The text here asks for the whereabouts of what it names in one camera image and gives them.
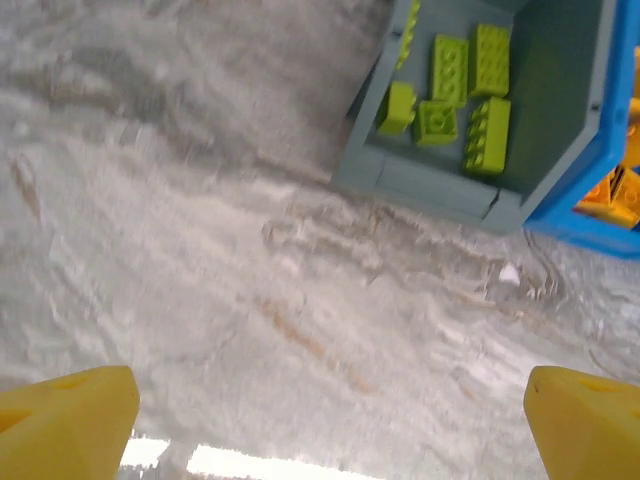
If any small green lego brick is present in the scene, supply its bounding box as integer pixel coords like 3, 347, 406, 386
412, 99, 459, 148
375, 80, 419, 137

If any grey plastic bin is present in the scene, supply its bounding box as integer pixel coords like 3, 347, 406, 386
332, 0, 619, 236

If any blue plastic bin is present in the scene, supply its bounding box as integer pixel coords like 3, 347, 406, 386
522, 0, 640, 261

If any long green lego brick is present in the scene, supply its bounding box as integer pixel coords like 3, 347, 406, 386
394, 0, 422, 71
460, 96, 513, 176
468, 23, 512, 99
430, 33, 471, 108

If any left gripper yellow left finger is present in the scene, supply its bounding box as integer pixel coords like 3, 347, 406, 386
0, 364, 141, 480

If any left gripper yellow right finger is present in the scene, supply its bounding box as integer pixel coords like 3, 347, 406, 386
523, 364, 640, 480

